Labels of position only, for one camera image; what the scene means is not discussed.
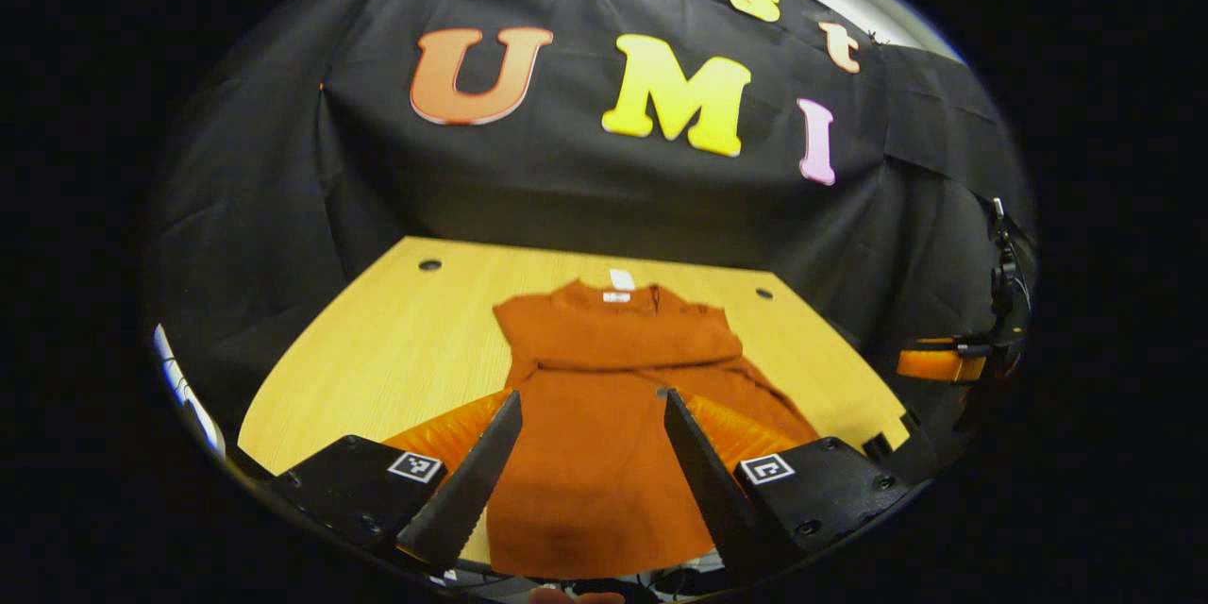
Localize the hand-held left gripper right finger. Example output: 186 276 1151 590
663 387 918 583

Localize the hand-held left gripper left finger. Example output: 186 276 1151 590
257 388 525 577

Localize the orange knit jacket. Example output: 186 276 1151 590
486 278 820 579

